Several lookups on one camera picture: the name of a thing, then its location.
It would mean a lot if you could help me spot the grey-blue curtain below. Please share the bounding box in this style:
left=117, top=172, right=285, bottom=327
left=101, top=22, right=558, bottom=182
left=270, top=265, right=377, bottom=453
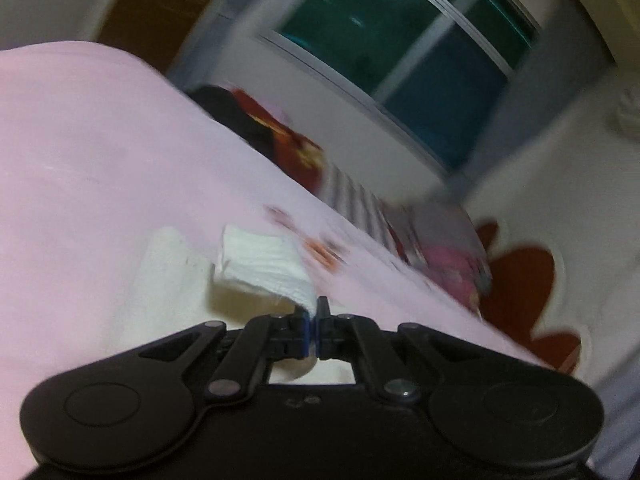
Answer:
left=575, top=355, right=640, bottom=480
left=167, top=0, right=262, bottom=93
left=440, top=0, right=618, bottom=211

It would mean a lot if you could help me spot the pink floral bedsheet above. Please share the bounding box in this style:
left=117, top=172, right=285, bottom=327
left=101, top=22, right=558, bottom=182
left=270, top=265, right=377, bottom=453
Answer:
left=0, top=40, right=557, bottom=480

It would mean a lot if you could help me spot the red petal-shaped headboard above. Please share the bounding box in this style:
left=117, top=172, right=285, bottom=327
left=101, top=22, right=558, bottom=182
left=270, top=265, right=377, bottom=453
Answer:
left=470, top=217, right=586, bottom=374

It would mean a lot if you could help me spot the brown wooden door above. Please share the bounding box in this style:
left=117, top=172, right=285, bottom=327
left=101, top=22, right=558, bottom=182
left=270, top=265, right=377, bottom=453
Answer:
left=97, top=0, right=242, bottom=61

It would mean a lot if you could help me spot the purple striped pillow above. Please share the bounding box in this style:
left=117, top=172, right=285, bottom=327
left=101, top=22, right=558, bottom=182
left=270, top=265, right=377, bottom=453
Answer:
left=320, top=165, right=397, bottom=247

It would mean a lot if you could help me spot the small pink cloth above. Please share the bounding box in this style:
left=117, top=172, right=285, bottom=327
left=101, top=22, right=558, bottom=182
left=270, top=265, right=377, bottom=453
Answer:
left=264, top=99, right=292, bottom=123

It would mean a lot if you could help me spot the black cloth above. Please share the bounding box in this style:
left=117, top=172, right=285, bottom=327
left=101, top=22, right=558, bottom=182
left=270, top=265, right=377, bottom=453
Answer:
left=187, top=85, right=281, bottom=161

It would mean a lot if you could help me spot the stack of folded clothes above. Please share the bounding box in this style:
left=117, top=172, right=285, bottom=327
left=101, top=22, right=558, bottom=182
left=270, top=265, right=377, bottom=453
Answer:
left=384, top=200, right=494, bottom=322

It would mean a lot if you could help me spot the red floral blanket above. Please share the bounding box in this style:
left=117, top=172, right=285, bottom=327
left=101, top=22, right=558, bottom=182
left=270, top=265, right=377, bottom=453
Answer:
left=230, top=87, right=327, bottom=197

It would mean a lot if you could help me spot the sliding glass window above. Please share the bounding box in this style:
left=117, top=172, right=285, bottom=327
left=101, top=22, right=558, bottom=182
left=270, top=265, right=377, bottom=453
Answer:
left=257, top=0, right=543, bottom=171

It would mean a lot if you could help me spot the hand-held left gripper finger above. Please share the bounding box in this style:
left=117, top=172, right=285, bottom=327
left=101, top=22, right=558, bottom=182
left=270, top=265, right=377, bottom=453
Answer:
left=312, top=296, right=501, bottom=404
left=140, top=310, right=311, bottom=404

